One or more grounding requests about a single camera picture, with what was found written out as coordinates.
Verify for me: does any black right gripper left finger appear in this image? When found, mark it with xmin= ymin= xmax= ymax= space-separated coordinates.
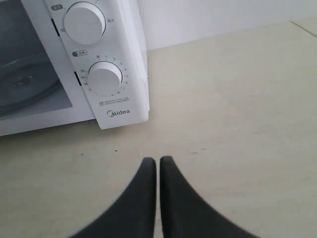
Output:
xmin=72 ymin=158 xmax=157 ymax=238

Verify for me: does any white microwave knob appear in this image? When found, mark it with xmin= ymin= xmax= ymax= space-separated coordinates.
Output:
xmin=87 ymin=61 xmax=123 ymax=96
xmin=63 ymin=2 xmax=106 ymax=45

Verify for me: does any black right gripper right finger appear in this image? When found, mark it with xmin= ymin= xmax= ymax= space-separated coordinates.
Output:
xmin=159 ymin=156 xmax=255 ymax=238

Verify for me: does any white upper microwave knob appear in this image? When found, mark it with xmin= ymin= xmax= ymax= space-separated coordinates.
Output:
xmin=63 ymin=2 xmax=106 ymax=45

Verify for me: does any white lower microwave knob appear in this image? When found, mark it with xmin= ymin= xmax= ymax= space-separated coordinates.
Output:
xmin=87 ymin=61 xmax=123 ymax=96

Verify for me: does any white Midea microwave oven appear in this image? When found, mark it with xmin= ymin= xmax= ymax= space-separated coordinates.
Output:
xmin=0 ymin=0 xmax=150 ymax=136

